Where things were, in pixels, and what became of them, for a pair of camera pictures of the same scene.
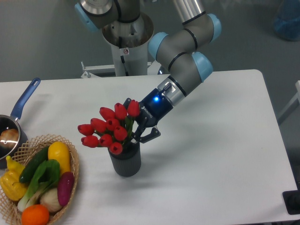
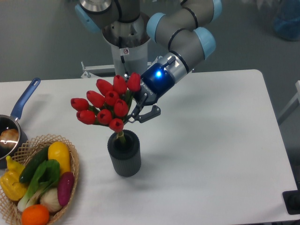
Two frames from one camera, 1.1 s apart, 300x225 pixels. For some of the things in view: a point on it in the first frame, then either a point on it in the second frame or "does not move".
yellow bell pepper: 14,191 does not move
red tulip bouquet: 113,128 -> 109,106
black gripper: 152,108 -> 155,82
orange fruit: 35,214 does not move
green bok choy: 46,176 does not move
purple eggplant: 65,188 does not move
